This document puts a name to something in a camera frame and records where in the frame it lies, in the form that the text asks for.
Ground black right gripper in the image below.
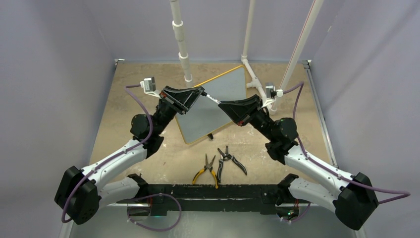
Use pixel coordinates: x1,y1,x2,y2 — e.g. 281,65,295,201
220,94,276,141

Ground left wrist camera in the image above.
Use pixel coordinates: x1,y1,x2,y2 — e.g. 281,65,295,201
140,76,160,98

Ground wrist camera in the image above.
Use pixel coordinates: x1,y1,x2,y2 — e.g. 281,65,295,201
262,83,284,107
140,76,160,98

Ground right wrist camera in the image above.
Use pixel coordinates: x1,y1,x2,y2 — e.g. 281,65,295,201
262,83,284,107

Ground white PVC pipe frame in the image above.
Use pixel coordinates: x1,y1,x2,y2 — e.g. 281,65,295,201
169,0,325,116

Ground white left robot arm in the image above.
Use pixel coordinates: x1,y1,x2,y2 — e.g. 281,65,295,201
54,86,206,225

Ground white whiteboard marker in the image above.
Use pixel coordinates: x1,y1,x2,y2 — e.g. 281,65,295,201
202,92,220,104

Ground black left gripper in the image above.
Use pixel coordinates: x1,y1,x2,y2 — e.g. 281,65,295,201
152,84,201,134

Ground black grey wire stripper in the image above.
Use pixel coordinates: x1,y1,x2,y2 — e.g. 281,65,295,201
216,146,248,183

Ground yellow framed whiteboard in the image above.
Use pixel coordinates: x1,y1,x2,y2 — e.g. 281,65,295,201
175,66,247,144

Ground aluminium table edge rail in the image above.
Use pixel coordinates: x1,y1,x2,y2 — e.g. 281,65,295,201
302,59,367,238

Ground black base bar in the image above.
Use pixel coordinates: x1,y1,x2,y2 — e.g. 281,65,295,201
137,184,296,216

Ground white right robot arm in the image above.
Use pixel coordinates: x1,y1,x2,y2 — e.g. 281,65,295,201
218,95,379,231

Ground yellow handled needle-nose pliers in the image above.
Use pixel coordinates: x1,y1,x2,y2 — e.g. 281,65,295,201
192,153,220,190

